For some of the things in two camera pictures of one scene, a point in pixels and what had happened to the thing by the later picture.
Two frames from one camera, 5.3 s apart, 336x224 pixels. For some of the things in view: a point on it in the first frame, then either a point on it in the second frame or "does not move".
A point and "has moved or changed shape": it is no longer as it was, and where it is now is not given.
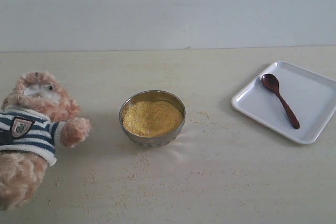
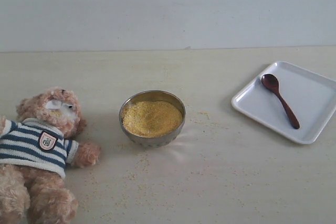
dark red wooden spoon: (271, 82) does not move
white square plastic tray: (311, 97) does not move
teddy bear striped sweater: (33, 133) has moved or changed shape
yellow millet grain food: (152, 118) does not move
